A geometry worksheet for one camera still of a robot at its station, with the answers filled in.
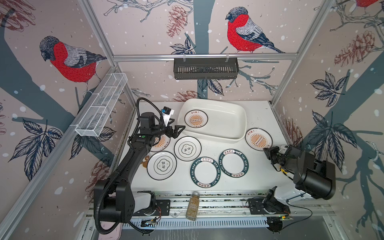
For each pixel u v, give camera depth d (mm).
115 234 650
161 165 876
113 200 398
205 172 857
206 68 1037
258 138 985
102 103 795
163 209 731
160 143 978
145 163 878
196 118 1104
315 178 449
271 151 835
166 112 687
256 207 727
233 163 885
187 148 951
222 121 1076
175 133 722
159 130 683
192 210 685
